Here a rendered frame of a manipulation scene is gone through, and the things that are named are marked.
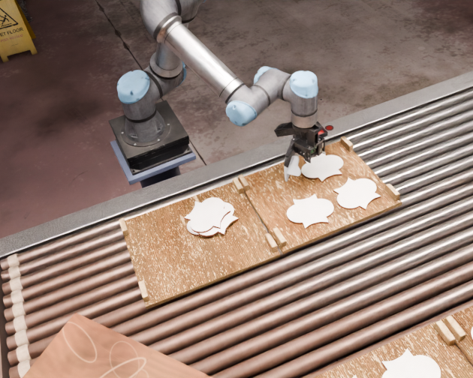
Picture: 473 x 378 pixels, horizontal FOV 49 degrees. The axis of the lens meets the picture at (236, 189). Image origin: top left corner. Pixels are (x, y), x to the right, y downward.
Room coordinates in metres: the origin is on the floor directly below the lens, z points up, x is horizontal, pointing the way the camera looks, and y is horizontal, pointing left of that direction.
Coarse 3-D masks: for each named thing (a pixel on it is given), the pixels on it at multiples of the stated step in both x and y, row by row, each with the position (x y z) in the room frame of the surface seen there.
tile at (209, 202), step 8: (208, 200) 1.17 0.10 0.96; (216, 200) 1.17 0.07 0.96; (200, 208) 1.14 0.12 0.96; (208, 208) 1.14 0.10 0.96; (216, 208) 1.13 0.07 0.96; (192, 216) 1.12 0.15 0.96; (200, 216) 1.11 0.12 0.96; (208, 216) 1.11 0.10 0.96; (216, 216) 1.10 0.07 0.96; (224, 216) 1.10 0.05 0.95; (192, 224) 1.08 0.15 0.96; (200, 224) 1.08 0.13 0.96; (208, 224) 1.07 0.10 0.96; (216, 224) 1.07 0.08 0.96; (200, 232) 1.05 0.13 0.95
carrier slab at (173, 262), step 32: (224, 192) 1.22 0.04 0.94; (128, 224) 1.15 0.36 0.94; (160, 224) 1.13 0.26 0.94; (256, 224) 1.06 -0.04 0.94; (160, 256) 1.00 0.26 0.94; (192, 256) 0.98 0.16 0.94; (224, 256) 0.96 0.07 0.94; (256, 256) 0.94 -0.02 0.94; (160, 288) 0.88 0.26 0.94; (192, 288) 0.87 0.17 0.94
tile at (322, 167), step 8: (304, 160) 1.31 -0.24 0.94; (312, 160) 1.30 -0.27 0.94; (320, 160) 1.29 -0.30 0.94; (328, 160) 1.28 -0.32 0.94; (336, 160) 1.28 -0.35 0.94; (304, 168) 1.27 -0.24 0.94; (312, 168) 1.26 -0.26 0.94; (320, 168) 1.25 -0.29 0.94; (328, 168) 1.25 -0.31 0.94; (336, 168) 1.24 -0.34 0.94; (304, 176) 1.23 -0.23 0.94; (312, 176) 1.22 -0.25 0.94; (320, 176) 1.22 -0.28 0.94; (328, 176) 1.21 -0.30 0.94
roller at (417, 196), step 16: (464, 176) 1.14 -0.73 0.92; (416, 192) 1.10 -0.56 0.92; (432, 192) 1.10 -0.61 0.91; (400, 208) 1.06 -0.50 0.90; (320, 240) 0.98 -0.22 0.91; (128, 304) 0.86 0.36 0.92; (144, 304) 0.85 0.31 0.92; (160, 304) 0.85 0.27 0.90; (96, 320) 0.82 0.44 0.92; (112, 320) 0.82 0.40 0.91; (16, 352) 0.76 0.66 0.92; (32, 352) 0.76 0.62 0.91
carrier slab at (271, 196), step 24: (336, 144) 1.37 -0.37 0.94; (360, 168) 1.23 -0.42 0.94; (264, 192) 1.19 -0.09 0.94; (288, 192) 1.18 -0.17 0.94; (312, 192) 1.16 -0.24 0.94; (384, 192) 1.11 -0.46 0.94; (264, 216) 1.09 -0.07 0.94; (336, 216) 1.04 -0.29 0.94; (360, 216) 1.03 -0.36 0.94; (288, 240) 0.98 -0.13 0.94; (312, 240) 0.97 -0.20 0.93
